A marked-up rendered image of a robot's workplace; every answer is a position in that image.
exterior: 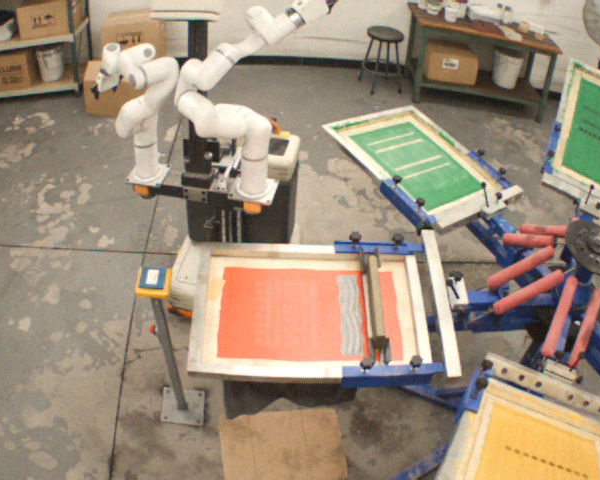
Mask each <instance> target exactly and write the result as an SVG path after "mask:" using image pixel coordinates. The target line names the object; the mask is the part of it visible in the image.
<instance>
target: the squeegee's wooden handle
mask: <svg viewBox="0 0 600 480"><path fill-rule="evenodd" d="M365 272H366V276H367V285H368V295H369V305H370V315H371V326H372V337H373V345H374V349H382V347H383V344H384V340H385V337H386V335H385V325H384V316H383V307H382V298H381V290H380V282H379V274H378V266H377V258H376V256H368V259H367V265H366V270H365Z"/></svg>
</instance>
